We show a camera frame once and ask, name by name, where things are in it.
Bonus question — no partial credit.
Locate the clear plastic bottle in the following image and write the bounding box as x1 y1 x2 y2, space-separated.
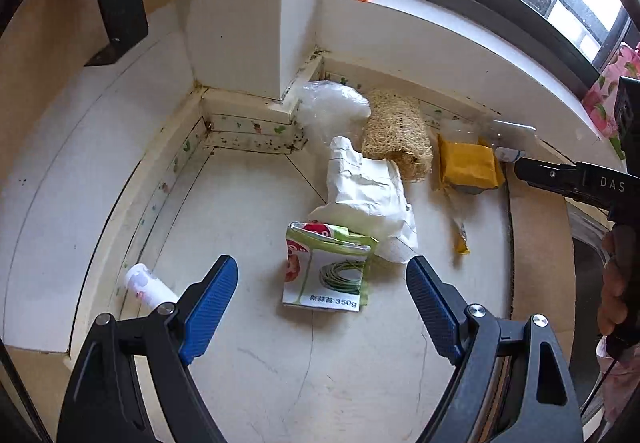
439 119 538 163

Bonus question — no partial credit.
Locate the small white bottle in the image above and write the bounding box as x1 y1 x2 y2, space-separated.
125 263 178 310

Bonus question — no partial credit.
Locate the loofah sponge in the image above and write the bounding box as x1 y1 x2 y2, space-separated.
361 88 433 182

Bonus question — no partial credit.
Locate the white paper bag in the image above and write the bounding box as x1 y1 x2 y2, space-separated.
309 136 419 264

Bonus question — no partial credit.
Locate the green white seed packet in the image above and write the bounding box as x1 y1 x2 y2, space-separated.
282 222 378 312

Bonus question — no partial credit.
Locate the clear plastic wrap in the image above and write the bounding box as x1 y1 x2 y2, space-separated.
296 81 371 146

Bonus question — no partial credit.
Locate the person's right hand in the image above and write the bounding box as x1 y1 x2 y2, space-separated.
597 224 639 339

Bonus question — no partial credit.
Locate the stainless steel sink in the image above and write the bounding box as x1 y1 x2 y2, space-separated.
567 202 620 425

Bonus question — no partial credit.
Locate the pink soap refill pouch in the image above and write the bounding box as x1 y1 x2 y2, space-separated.
582 42 640 160

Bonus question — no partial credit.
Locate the brown cardboard sheet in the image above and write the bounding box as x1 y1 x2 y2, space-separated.
506 166 576 357

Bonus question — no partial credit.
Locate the wooden cutting board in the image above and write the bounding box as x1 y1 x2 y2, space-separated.
1 0 173 174

